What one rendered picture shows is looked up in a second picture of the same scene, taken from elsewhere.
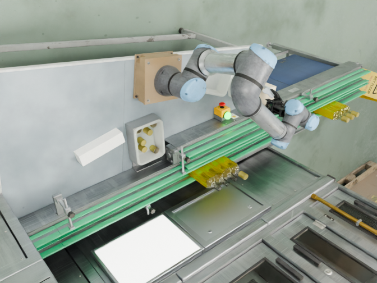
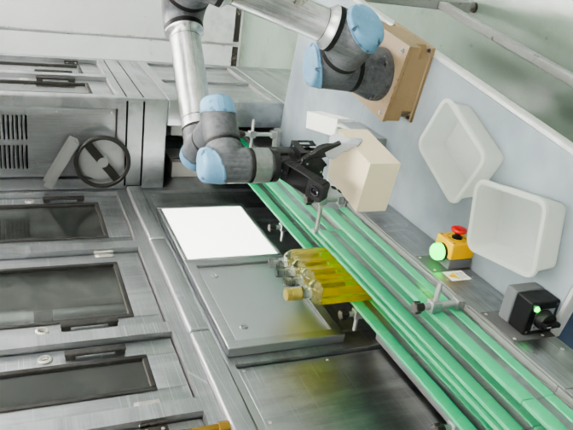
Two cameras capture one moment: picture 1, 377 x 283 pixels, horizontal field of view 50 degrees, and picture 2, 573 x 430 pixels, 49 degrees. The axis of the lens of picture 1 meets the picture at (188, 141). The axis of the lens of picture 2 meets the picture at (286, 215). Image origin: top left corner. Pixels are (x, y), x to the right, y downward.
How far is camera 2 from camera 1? 2.69 m
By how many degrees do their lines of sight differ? 87
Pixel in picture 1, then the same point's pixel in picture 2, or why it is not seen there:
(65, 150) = (318, 103)
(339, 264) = (43, 381)
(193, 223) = (241, 269)
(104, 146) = (322, 120)
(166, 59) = (390, 37)
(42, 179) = (300, 120)
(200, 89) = (310, 64)
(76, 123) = not seen: hidden behind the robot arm
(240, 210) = (241, 315)
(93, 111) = not seen: hidden behind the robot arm
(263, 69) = not seen: outside the picture
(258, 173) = (360, 397)
